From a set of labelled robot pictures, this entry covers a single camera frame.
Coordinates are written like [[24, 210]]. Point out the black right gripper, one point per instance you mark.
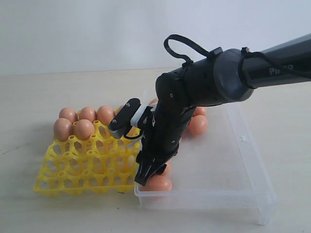
[[161, 140]]

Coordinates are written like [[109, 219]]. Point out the yellow plastic egg tray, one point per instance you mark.
[[97, 164]]

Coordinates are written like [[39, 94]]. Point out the clear plastic container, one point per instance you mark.
[[220, 169]]

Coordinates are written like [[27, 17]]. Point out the brown egg placed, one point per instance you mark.
[[105, 114], [88, 113], [69, 114]]

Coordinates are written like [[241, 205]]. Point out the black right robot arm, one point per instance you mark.
[[211, 78]]

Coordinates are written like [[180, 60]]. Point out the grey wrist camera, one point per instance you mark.
[[120, 125]]

